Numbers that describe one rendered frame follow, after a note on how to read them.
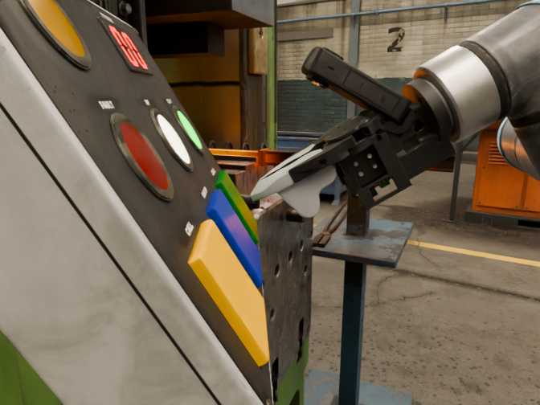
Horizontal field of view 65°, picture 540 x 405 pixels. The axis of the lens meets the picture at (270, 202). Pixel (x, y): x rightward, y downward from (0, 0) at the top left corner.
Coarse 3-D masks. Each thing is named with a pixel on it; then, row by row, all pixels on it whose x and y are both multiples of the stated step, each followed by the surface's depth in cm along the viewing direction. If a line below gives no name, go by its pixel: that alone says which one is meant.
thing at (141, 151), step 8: (128, 128) 24; (128, 136) 23; (136, 136) 24; (128, 144) 23; (136, 144) 23; (144, 144) 25; (136, 152) 23; (144, 152) 24; (152, 152) 26; (136, 160) 22; (144, 160) 23; (152, 160) 25; (144, 168) 23; (152, 168) 24; (160, 168) 25; (152, 176) 23; (160, 176) 25; (160, 184) 24; (168, 184) 26
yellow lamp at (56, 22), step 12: (36, 0) 21; (48, 0) 23; (36, 12) 20; (48, 12) 22; (60, 12) 24; (48, 24) 21; (60, 24) 22; (60, 36) 22; (72, 36) 23; (72, 48) 22
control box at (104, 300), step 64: (0, 0) 18; (64, 0) 27; (0, 64) 16; (64, 64) 21; (128, 64) 34; (0, 128) 17; (64, 128) 17; (0, 192) 18; (64, 192) 18; (128, 192) 20; (192, 192) 31; (0, 256) 18; (64, 256) 18; (128, 256) 19; (0, 320) 19; (64, 320) 19; (128, 320) 19; (192, 320) 20; (64, 384) 20; (128, 384) 20; (192, 384) 20; (256, 384) 22
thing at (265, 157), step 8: (216, 152) 94; (224, 152) 93; (232, 152) 92; (240, 152) 92; (248, 152) 91; (256, 152) 91; (264, 152) 90; (272, 152) 89; (280, 152) 88; (288, 152) 88; (296, 152) 88; (264, 160) 90; (272, 160) 90; (280, 160) 90
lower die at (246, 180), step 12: (216, 156) 93; (228, 156) 92; (240, 156) 91; (228, 168) 86; (240, 168) 85; (252, 168) 88; (264, 168) 94; (240, 180) 83; (252, 180) 89; (240, 192) 84
